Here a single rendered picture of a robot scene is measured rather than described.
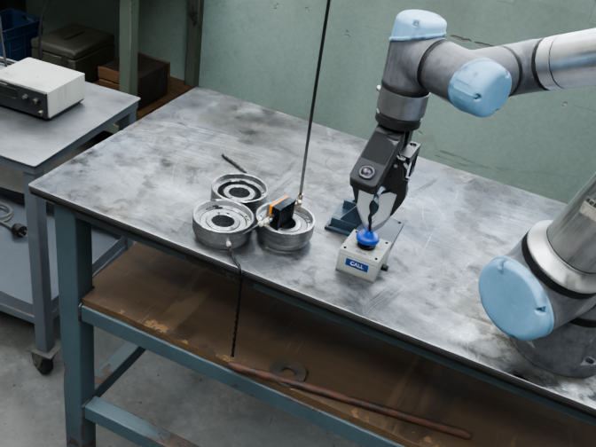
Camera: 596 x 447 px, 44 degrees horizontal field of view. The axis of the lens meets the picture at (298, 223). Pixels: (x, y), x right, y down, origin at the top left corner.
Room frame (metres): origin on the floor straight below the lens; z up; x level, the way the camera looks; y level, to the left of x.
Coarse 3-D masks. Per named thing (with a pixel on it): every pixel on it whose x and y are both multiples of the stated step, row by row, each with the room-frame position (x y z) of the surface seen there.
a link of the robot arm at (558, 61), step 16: (576, 32) 1.00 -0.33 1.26; (592, 32) 0.98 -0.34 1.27; (512, 48) 1.03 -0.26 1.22; (528, 48) 1.03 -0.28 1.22; (544, 48) 1.01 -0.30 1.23; (560, 48) 0.99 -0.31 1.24; (576, 48) 0.97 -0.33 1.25; (592, 48) 0.95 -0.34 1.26; (528, 64) 1.01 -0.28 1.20; (544, 64) 0.99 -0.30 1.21; (560, 64) 0.98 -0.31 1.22; (576, 64) 0.96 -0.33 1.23; (592, 64) 0.94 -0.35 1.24; (528, 80) 1.01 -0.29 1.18; (544, 80) 0.99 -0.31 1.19; (560, 80) 0.98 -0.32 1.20; (576, 80) 0.96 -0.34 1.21; (592, 80) 0.95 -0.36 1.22
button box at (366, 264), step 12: (348, 240) 1.03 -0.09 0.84; (384, 240) 1.05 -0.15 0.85; (348, 252) 1.00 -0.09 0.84; (360, 252) 1.01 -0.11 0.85; (372, 252) 1.01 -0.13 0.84; (384, 252) 1.02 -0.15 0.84; (336, 264) 1.01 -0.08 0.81; (348, 264) 1.00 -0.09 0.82; (360, 264) 0.99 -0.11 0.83; (372, 264) 0.99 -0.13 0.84; (384, 264) 1.02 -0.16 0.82; (360, 276) 0.99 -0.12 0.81; (372, 276) 0.99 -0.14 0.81
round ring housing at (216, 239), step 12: (204, 204) 1.09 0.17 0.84; (216, 204) 1.10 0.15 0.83; (228, 204) 1.11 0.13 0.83; (240, 204) 1.10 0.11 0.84; (192, 216) 1.04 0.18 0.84; (216, 216) 1.07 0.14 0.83; (228, 216) 1.08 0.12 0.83; (252, 216) 1.07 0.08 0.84; (192, 228) 1.03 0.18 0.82; (204, 228) 1.01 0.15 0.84; (216, 228) 1.03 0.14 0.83; (228, 228) 1.04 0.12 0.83; (204, 240) 1.02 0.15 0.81; (216, 240) 1.00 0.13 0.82; (228, 240) 1.01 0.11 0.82; (240, 240) 1.02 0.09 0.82
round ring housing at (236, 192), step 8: (224, 176) 1.19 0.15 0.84; (232, 176) 1.20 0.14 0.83; (240, 176) 1.21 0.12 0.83; (248, 176) 1.21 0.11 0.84; (216, 184) 1.17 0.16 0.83; (232, 184) 1.18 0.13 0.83; (240, 184) 1.19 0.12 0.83; (256, 184) 1.20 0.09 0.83; (264, 184) 1.18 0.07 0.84; (216, 192) 1.13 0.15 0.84; (224, 192) 1.15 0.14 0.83; (232, 192) 1.17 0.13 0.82; (240, 192) 1.18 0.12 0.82; (248, 192) 1.17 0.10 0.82; (264, 192) 1.17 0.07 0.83; (256, 200) 1.12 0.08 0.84; (264, 200) 1.14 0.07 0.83; (256, 208) 1.12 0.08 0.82
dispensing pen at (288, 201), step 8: (288, 200) 1.09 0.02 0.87; (296, 200) 1.12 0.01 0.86; (272, 208) 1.06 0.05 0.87; (280, 208) 1.06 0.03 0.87; (288, 208) 1.08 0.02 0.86; (272, 216) 1.05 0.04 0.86; (280, 216) 1.06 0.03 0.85; (288, 216) 1.08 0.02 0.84; (256, 224) 1.02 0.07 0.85; (264, 224) 1.03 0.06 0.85; (272, 224) 1.06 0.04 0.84; (280, 224) 1.06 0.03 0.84
